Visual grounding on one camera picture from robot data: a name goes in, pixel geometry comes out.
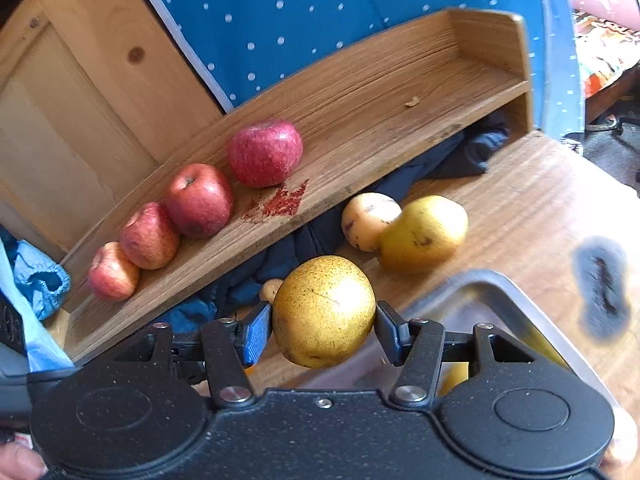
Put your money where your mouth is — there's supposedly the large yellow pear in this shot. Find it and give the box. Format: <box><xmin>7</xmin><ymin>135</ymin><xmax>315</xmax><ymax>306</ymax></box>
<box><xmin>271</xmin><ymin>256</ymin><xmax>376</xmax><ymax>370</ymax></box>

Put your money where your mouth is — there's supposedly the pale spotted pear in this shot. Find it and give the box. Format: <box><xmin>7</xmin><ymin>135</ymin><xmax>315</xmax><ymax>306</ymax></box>
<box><xmin>341</xmin><ymin>192</ymin><xmax>401</xmax><ymax>252</ymax></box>

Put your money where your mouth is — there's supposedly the person's left hand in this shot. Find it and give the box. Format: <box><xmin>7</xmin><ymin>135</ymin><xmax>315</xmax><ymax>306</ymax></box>
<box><xmin>0</xmin><ymin>442</ymin><xmax>48</xmax><ymax>480</ymax></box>

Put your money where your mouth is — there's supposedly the yellow lemon on tray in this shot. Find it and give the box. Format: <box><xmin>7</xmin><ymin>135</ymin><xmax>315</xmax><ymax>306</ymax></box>
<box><xmin>437</xmin><ymin>362</ymin><xmax>469</xmax><ymax>396</ymax></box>

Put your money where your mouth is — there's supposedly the small brown round fruit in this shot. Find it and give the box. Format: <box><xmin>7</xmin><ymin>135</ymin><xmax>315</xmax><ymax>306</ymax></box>
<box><xmin>259</xmin><ymin>278</ymin><xmax>283</xmax><ymax>304</ymax></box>

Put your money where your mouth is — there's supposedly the metal tray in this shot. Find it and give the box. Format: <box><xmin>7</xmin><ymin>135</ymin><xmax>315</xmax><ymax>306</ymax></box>
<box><xmin>294</xmin><ymin>268</ymin><xmax>640</xmax><ymax>461</ymax></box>

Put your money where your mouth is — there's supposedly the yellow pear at right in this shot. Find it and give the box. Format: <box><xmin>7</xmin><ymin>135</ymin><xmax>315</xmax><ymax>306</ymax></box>
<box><xmin>376</xmin><ymin>195</ymin><xmax>469</xmax><ymax>274</ymax></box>

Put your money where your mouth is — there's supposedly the dark blue padded jacket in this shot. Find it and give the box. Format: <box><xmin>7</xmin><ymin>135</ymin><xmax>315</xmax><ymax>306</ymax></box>
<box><xmin>157</xmin><ymin>112</ymin><xmax>511</xmax><ymax>333</ymax></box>

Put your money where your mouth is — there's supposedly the leftmost red apple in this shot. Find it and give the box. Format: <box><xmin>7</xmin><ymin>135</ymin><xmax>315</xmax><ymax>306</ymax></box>
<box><xmin>87</xmin><ymin>242</ymin><xmax>141</xmax><ymax>301</ymax></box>

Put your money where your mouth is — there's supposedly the rightmost red apple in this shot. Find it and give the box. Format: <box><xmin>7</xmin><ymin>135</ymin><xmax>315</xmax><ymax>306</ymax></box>
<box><xmin>227</xmin><ymin>120</ymin><xmax>304</xmax><ymax>188</ymax></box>

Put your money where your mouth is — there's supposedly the light blue sleeve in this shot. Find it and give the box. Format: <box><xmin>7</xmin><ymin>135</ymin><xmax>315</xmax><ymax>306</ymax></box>
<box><xmin>1</xmin><ymin>228</ymin><xmax>74</xmax><ymax>372</ymax></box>

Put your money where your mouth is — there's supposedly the curved wooden shelf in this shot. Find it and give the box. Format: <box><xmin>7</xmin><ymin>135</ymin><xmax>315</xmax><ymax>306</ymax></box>
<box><xmin>58</xmin><ymin>6</ymin><xmax>535</xmax><ymax>363</ymax></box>

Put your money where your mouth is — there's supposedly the wooden cabinet panel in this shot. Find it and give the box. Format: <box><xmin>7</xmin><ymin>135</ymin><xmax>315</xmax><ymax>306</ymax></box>
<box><xmin>1</xmin><ymin>0</ymin><xmax>222</xmax><ymax>260</ymax></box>

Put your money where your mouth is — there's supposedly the blue dotted cushion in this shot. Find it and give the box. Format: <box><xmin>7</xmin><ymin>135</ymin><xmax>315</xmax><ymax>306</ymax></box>
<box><xmin>149</xmin><ymin>0</ymin><xmax>585</xmax><ymax>138</ymax></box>

